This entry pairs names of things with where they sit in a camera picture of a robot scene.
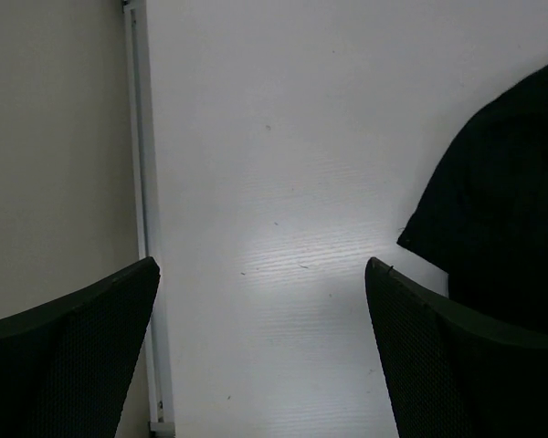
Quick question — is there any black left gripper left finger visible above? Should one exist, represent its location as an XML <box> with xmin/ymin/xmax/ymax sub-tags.
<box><xmin>0</xmin><ymin>257</ymin><xmax>160</xmax><ymax>438</ymax></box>

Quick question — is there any aluminium table edge rail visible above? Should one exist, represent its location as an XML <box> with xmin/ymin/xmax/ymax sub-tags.
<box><xmin>121</xmin><ymin>1</ymin><xmax>176</xmax><ymax>437</ymax></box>

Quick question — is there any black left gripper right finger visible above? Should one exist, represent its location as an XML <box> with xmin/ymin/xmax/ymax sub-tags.
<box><xmin>364</xmin><ymin>257</ymin><xmax>548</xmax><ymax>437</ymax></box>

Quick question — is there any black pleated skirt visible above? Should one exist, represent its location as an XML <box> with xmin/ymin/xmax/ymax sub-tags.
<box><xmin>397</xmin><ymin>65</ymin><xmax>548</xmax><ymax>334</ymax></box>

